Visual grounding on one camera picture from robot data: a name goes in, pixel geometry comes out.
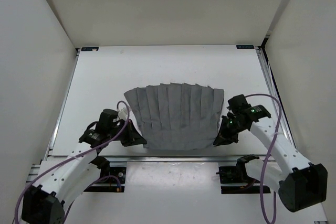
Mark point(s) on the aluminium right frame rail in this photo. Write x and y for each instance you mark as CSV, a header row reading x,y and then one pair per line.
x,y
272,87

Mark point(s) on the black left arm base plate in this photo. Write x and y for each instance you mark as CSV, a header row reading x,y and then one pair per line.
x,y
110,181

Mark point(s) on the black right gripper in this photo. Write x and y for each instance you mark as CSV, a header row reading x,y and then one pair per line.
x,y
223,134

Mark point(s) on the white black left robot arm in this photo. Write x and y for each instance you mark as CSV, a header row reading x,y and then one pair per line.
x,y
49,197

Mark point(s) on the grey pleated skirt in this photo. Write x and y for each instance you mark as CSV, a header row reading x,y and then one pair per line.
x,y
177,116

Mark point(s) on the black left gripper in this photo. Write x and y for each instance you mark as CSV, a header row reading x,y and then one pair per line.
x,y
133,136

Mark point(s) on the blue corner label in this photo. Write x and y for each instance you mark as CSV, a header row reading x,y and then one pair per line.
x,y
245,47
89,48

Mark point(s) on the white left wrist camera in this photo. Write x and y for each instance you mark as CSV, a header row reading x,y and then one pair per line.
x,y
122,114

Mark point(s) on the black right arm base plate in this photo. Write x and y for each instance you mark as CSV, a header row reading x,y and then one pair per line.
x,y
234,179

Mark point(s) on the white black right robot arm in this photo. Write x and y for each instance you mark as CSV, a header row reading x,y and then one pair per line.
x,y
296,180

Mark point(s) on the blue left corner label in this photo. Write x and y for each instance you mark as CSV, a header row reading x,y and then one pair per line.
x,y
89,48

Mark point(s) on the aluminium table edge rail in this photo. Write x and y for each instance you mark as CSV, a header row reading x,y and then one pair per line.
x,y
123,159

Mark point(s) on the blue right corner label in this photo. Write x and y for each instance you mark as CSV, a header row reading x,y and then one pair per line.
x,y
245,47

